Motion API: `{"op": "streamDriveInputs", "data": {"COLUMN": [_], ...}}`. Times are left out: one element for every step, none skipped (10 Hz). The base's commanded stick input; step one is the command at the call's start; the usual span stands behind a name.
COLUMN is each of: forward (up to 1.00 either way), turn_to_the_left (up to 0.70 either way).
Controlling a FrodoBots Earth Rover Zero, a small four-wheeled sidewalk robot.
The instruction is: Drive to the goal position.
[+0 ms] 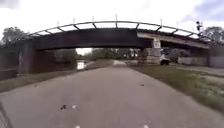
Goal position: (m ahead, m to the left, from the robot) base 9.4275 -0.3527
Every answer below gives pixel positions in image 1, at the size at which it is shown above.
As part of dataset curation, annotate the dark arched bridge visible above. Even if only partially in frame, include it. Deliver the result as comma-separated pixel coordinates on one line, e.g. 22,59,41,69
0,13,224,75

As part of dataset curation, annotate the row of distant trees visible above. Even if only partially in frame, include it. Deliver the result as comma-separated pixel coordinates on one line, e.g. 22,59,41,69
54,47,143,65

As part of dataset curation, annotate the large dark tree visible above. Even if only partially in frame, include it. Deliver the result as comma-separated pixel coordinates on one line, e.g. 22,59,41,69
0,26,30,46

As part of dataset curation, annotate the bare-branched tree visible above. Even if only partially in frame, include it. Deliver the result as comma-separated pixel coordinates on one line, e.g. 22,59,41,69
201,25,224,44

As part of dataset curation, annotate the grey road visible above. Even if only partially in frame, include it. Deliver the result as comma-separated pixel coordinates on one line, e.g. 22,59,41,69
169,63,224,76

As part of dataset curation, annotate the grass strip beside water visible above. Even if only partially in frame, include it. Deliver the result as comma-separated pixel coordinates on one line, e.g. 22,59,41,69
0,61,113,94

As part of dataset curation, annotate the signal pole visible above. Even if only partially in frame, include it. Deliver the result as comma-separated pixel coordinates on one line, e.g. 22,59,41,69
195,20,204,36

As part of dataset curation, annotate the grey asphalt path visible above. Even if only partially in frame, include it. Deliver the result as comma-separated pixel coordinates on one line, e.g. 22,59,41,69
0,59,224,128

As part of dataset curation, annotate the canal water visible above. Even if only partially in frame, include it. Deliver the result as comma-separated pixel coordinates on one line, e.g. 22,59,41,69
76,59,88,71

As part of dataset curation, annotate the grass verge beside road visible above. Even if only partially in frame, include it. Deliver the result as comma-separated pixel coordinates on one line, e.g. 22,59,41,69
129,63,224,113

